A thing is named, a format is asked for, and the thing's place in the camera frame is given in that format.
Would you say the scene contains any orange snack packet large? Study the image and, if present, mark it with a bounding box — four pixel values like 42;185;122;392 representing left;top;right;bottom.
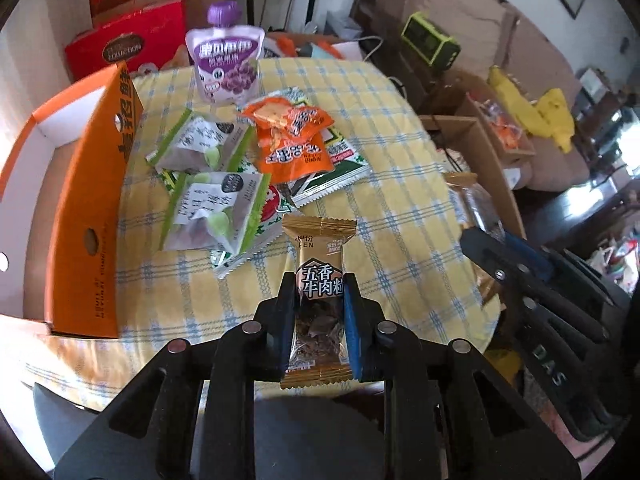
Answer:
254;127;334;184

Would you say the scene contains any yellow plastic bag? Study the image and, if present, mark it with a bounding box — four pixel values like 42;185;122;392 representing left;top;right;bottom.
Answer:
487;66;575;154

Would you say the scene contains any orange cardboard box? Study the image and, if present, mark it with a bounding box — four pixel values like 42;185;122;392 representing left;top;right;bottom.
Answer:
0;62;143;338

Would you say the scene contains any red collection gift box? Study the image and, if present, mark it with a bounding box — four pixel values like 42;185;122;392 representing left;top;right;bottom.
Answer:
65;0;190;80

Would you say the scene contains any green black radio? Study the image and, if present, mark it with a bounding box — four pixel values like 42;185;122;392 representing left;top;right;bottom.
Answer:
400;12;461;72

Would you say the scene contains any orange snack packet small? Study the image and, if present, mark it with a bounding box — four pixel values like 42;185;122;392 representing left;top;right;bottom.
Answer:
240;96;334;139

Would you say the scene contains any brown sofa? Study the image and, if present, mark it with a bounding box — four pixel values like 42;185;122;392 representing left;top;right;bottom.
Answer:
349;0;601;194

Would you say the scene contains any purple yogurt drink pouch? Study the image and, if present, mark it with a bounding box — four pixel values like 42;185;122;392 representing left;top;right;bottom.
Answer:
186;0;266;106

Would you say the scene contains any green grey snack packet upper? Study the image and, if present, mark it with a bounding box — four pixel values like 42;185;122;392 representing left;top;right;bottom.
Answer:
146;108;254;174

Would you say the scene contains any brown cardboard box with snacks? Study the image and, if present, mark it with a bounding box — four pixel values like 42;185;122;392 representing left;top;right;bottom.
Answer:
416;73;536;237

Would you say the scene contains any green grey snack packet lower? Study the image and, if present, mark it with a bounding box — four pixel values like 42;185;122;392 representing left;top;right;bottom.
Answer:
160;171;270;256

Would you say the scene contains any gold beef snack packet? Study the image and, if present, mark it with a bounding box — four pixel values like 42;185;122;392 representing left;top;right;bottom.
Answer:
281;214;357;389

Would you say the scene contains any green grey snack packet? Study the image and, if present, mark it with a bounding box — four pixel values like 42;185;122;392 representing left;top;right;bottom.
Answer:
160;171;270;256
146;108;254;174

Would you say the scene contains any white orange shopping bag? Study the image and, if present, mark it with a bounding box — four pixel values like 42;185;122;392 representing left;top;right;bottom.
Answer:
264;32;364;61

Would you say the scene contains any green white seaweed packet right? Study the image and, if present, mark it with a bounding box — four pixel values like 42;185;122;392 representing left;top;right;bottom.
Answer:
286;125;372;208

